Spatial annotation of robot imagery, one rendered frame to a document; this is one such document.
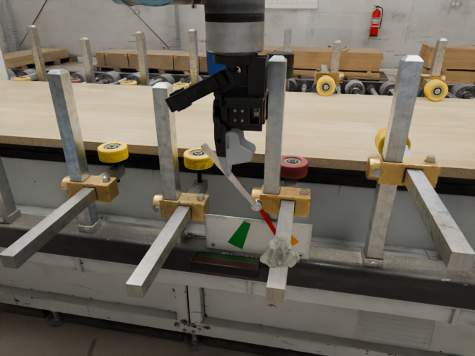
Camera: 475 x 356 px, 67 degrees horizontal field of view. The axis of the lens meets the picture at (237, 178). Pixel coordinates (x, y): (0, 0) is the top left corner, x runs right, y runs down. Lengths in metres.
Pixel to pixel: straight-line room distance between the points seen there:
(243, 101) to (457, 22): 7.65
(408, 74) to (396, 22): 7.19
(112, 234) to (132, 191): 0.22
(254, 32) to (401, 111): 0.36
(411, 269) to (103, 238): 0.78
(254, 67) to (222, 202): 0.63
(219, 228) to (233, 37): 0.50
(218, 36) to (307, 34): 7.38
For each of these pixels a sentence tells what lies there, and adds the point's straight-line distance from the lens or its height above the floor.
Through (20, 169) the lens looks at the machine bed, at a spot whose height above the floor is 0.76.
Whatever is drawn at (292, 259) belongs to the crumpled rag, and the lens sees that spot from 0.64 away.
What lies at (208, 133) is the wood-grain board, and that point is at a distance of 1.14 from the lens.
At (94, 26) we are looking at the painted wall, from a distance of 9.63.
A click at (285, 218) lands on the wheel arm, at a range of 0.77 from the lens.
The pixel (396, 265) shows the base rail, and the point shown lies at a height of 0.70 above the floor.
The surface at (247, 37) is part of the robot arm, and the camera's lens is 0.55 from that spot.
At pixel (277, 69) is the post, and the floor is 1.15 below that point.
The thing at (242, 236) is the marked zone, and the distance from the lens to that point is 0.90.
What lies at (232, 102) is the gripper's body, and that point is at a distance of 0.58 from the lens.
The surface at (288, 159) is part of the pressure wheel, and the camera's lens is 0.94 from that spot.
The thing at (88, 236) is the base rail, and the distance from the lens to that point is 1.06.
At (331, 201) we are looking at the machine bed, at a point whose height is 0.75.
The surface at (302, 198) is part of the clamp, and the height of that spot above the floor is 0.87.
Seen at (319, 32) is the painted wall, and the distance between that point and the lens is 7.91.
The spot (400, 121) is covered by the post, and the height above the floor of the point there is 1.06.
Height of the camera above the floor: 1.26
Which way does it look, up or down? 26 degrees down
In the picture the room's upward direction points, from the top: straight up
